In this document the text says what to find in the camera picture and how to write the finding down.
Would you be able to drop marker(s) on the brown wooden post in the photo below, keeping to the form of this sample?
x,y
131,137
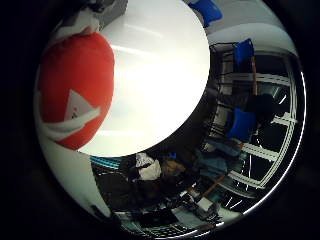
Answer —
x,y
254,76

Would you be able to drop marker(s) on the brown furry bag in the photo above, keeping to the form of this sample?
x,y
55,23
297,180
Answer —
x,y
172,166

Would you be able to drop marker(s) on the grey container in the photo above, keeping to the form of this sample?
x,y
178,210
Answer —
x,y
113,11

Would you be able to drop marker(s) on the monitor with teal stripes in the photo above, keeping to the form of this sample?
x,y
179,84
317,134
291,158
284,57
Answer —
x,y
105,162

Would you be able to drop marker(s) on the teal jacket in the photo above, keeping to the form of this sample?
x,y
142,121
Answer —
x,y
213,161

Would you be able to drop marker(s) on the blue chair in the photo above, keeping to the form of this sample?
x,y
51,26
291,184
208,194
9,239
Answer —
x,y
206,10
242,124
243,50

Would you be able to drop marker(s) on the black laptop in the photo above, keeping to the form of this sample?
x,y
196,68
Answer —
x,y
156,217

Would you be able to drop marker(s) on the person in dark clothes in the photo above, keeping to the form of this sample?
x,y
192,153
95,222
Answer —
x,y
263,106

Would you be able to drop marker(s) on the white bag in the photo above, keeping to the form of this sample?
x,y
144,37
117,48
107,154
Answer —
x,y
148,167

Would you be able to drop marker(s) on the red round plush toy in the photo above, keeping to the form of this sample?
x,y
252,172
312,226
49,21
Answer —
x,y
75,86

